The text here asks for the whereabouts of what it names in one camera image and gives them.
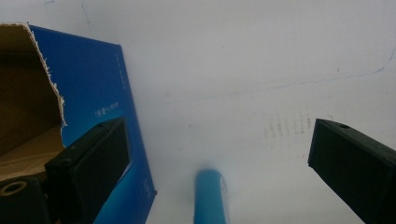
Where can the blue cardboard box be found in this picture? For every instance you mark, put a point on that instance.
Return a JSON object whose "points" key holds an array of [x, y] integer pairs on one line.
{"points": [[90, 90]]}

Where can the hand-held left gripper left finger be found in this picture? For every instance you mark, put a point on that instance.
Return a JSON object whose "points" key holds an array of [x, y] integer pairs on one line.
{"points": [[93, 165]]}

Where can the blue cylindrical tube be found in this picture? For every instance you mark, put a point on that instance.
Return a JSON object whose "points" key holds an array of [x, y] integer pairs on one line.
{"points": [[210, 199]]}

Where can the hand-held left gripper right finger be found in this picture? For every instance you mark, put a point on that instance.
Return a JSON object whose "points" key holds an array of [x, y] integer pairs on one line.
{"points": [[355, 165]]}

